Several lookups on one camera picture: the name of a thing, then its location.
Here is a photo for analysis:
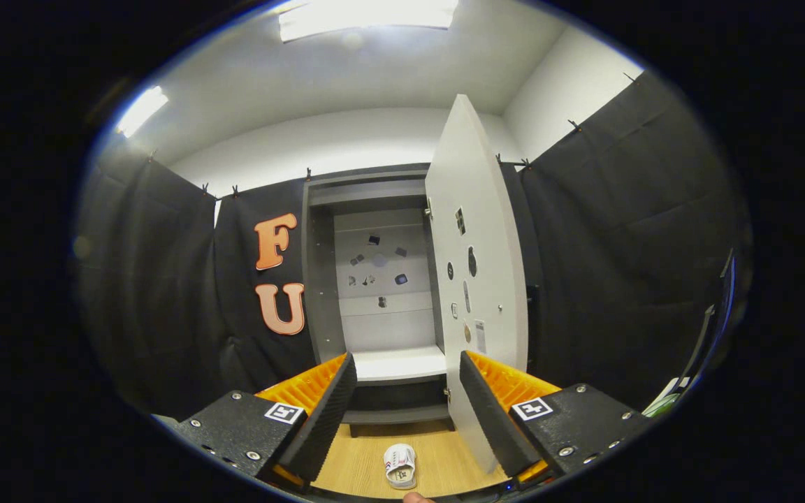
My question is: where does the white shoe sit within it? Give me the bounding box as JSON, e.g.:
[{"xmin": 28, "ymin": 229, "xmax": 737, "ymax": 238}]
[{"xmin": 383, "ymin": 443, "xmax": 417, "ymax": 490}]

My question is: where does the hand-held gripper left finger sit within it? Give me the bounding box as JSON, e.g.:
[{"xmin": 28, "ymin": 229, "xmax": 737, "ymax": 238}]
[{"xmin": 165, "ymin": 351, "xmax": 358, "ymax": 490}]

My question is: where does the row of small black clips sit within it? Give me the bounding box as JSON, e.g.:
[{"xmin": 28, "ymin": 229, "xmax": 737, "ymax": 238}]
[{"xmin": 145, "ymin": 70, "xmax": 637, "ymax": 200}]

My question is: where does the grey shoe cabinet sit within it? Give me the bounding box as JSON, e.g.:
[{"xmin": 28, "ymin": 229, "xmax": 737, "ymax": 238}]
[{"xmin": 301, "ymin": 164, "xmax": 539, "ymax": 437}]

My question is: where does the white cabinet shelf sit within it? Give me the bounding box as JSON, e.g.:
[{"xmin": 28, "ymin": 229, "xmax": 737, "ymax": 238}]
[{"xmin": 352, "ymin": 346, "xmax": 447, "ymax": 384}]

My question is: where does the black backdrop cloth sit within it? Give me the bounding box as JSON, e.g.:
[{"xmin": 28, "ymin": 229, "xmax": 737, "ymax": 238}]
[{"xmin": 74, "ymin": 70, "xmax": 753, "ymax": 420}]

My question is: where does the narrow ceiling light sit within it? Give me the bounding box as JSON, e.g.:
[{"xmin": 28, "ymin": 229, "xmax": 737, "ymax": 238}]
[{"xmin": 115, "ymin": 85, "xmax": 169, "ymax": 138}]

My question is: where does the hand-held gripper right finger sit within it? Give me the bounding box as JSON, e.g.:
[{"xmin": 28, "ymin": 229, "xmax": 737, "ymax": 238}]
[{"xmin": 459, "ymin": 349, "xmax": 655, "ymax": 486}]

